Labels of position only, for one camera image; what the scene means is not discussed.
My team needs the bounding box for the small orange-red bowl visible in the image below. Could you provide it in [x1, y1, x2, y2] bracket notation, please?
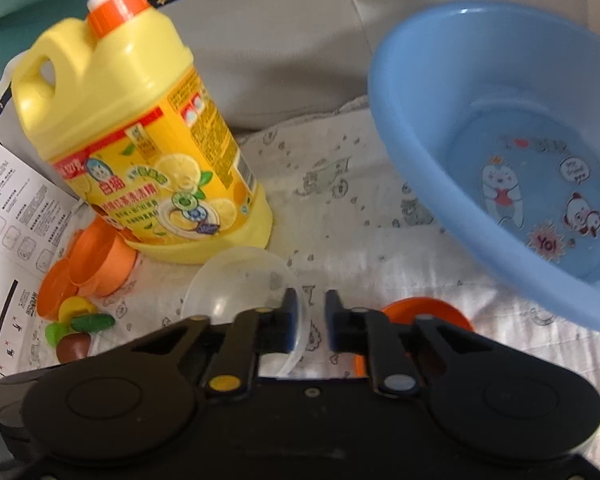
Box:
[353, 296, 477, 378]

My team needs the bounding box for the clear plastic bowl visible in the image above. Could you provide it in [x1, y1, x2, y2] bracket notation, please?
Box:
[181, 247, 311, 377]

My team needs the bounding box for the white patterned cloth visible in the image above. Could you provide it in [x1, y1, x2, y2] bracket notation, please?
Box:
[9, 94, 600, 476]

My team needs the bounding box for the brown toy fruit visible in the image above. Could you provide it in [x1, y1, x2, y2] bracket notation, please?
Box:
[56, 333, 92, 364]

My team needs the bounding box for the light green toy vegetable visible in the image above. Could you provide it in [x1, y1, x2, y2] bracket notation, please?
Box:
[44, 322, 73, 349]

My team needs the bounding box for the green toy cucumber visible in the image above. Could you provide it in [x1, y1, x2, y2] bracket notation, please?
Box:
[70, 313, 116, 334]

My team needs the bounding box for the yellow toy banana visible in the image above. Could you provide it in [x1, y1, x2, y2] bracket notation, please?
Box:
[58, 296, 98, 325]

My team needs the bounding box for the orange toy pan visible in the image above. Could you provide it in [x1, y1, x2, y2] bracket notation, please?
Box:
[36, 230, 83, 322]

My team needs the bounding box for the orange toy pot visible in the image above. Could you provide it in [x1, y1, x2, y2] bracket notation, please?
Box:
[69, 218, 137, 297]

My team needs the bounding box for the white instruction sheet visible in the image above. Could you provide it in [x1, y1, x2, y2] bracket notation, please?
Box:
[0, 144, 76, 379]

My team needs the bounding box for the large blue plastic basin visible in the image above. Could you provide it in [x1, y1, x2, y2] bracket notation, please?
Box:
[367, 1, 600, 332]

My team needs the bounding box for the yellow dish soap jug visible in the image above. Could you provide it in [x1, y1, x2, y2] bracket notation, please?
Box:
[10, 0, 273, 264]

